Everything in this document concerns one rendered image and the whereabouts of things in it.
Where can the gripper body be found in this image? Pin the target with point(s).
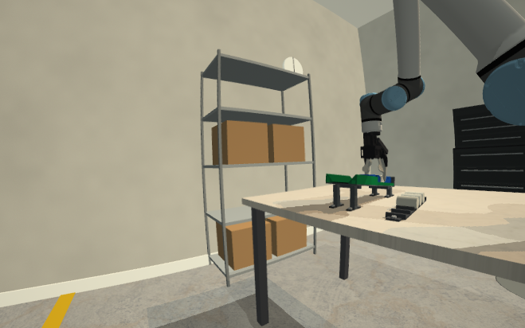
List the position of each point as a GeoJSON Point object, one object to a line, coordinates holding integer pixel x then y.
{"type": "Point", "coordinates": [367, 150]}

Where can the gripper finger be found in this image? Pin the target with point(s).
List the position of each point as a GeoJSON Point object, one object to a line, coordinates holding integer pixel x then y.
{"type": "Point", "coordinates": [366, 168]}
{"type": "Point", "coordinates": [382, 161]}

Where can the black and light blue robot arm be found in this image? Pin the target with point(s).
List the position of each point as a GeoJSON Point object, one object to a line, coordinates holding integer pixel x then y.
{"type": "Point", "coordinates": [488, 28]}

